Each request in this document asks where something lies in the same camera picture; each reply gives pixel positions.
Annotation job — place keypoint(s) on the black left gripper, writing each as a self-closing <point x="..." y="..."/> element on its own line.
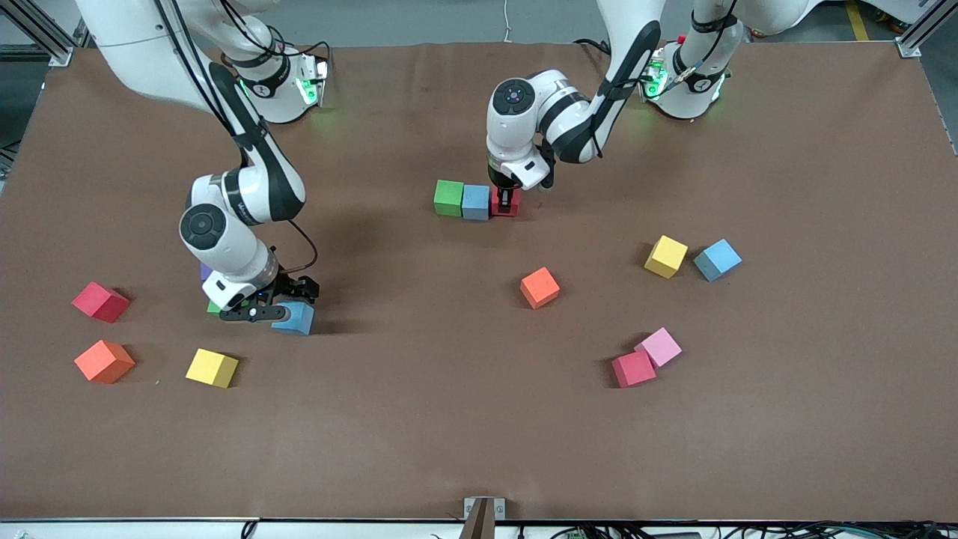
<point x="503" y="192"/>

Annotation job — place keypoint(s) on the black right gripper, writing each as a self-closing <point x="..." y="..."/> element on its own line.
<point x="290" y="286"/>

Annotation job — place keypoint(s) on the red foam block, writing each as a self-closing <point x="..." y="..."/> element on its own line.
<point x="633" y="369"/>
<point x="495" y="206"/>
<point x="99" y="302"/>

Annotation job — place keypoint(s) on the blue foam block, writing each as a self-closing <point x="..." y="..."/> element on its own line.
<point x="296" y="323"/>
<point x="476" y="203"/>
<point x="717" y="260"/>

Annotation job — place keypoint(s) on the green foam block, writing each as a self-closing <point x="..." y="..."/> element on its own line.
<point x="448" y="198"/>
<point x="214" y="307"/>

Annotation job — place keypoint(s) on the orange foam block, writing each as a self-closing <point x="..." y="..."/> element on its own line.
<point x="539" y="288"/>
<point x="103" y="361"/>

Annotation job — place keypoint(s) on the yellow foam block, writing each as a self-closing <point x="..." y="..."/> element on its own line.
<point x="212" y="368"/>
<point x="665" y="257"/>

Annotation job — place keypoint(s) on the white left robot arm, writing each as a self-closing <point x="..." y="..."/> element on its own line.
<point x="509" y="135"/>

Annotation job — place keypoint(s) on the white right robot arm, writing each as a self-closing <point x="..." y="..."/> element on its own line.
<point x="224" y="247"/>

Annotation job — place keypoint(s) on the purple foam block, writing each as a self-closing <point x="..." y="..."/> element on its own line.
<point x="203" y="271"/>

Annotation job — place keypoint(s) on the pink foam block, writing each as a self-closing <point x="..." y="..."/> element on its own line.
<point x="660" y="346"/>

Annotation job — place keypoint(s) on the brown table cover sheet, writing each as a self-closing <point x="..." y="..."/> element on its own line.
<point x="479" y="419"/>

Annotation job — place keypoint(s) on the metal bracket with post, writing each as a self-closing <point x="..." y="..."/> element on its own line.
<point x="483" y="520"/>

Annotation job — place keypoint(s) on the aluminium frame post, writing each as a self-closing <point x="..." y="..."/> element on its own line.
<point x="34" y="19"/>
<point x="909" y="47"/>

